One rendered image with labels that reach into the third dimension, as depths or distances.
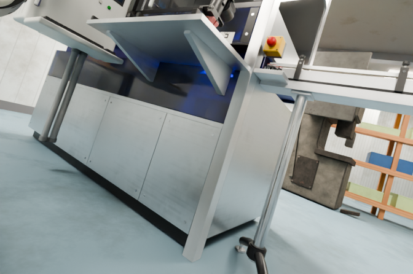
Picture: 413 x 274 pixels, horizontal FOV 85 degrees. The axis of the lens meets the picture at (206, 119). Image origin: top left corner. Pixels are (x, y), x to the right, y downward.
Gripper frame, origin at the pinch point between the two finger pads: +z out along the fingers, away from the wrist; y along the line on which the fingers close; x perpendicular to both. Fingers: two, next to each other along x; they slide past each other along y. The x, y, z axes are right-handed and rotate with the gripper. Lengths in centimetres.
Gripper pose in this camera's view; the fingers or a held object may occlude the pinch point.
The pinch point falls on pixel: (203, 34)
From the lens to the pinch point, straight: 93.0
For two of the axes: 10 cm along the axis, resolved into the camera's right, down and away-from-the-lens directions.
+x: -7.9, -2.3, 5.6
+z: -4.0, 9.0, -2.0
